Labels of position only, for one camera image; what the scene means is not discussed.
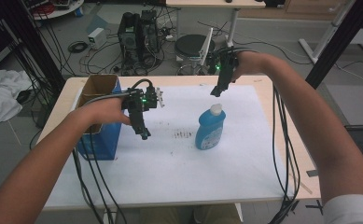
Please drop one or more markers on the white table mat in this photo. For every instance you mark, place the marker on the white table mat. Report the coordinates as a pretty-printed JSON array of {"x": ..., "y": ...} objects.
[{"x": 170, "y": 177}]

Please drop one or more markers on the person's left hand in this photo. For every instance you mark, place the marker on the person's left hand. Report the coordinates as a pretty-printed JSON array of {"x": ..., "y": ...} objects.
[{"x": 104, "y": 112}]

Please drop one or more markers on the black round stool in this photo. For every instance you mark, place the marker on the black round stool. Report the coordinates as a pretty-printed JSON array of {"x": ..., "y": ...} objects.
[{"x": 188, "y": 46}]

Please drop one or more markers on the black tape cross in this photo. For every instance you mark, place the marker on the black tape cross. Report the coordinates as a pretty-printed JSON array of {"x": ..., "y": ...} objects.
[{"x": 317, "y": 207}]

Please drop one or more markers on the round white table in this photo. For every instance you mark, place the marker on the round white table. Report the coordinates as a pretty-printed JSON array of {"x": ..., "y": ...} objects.
[{"x": 62, "y": 11}]

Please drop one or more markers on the black frame post with base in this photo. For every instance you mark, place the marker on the black frame post with base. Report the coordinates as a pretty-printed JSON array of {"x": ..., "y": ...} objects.
[{"x": 341, "y": 37}]

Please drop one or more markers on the grey tape strip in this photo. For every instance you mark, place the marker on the grey tape strip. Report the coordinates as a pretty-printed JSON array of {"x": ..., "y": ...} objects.
[{"x": 312, "y": 173}]

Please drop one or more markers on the grey floor mat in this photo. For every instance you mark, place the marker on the grey floor mat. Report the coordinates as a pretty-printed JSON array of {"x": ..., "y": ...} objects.
[{"x": 333, "y": 107}]

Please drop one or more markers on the person's khaki pants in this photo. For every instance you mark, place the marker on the person's khaki pants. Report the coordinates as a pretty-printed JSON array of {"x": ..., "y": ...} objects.
[{"x": 170, "y": 215}]

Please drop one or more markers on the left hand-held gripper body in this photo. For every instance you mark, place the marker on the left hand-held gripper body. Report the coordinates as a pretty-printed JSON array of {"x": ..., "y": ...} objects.
[{"x": 138, "y": 99}]

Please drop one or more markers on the person's white sleeve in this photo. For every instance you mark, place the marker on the person's white sleeve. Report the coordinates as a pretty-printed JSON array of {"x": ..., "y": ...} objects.
[{"x": 353, "y": 210}]

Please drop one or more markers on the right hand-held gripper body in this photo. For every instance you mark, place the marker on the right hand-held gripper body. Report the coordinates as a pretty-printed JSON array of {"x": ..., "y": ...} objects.
[{"x": 226, "y": 62}]

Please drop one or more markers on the blue bottle with white cap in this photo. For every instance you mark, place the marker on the blue bottle with white cap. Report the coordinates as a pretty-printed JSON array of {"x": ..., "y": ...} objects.
[{"x": 210, "y": 130}]

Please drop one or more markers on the black computer tower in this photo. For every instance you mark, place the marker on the black computer tower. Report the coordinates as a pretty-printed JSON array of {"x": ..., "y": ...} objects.
[
  {"x": 149, "y": 31},
  {"x": 128, "y": 37}
]

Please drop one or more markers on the white desk with wooden top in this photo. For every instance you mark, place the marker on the white desk with wooden top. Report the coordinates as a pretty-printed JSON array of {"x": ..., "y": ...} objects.
[{"x": 213, "y": 3}]

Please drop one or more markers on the white cloth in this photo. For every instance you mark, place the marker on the white cloth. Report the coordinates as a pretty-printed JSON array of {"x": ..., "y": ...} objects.
[{"x": 2, "y": 93}]

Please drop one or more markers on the blue cardboard box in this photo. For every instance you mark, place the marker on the blue cardboard box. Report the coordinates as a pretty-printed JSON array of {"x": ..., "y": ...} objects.
[{"x": 106, "y": 143}]

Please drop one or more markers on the small white device box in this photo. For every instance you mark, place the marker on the small white device box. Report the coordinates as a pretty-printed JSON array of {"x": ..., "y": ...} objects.
[{"x": 96, "y": 38}]

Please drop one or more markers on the person's right hand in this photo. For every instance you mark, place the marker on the person's right hand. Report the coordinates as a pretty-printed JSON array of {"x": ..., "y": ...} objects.
[{"x": 252, "y": 63}]

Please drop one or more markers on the thin wooden stick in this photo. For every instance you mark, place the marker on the thin wooden stick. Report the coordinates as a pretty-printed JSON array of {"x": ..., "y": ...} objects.
[{"x": 300, "y": 183}]

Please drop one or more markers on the white desk leg frame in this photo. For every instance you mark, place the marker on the white desk leg frame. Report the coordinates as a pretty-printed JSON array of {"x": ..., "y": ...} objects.
[{"x": 323, "y": 37}]

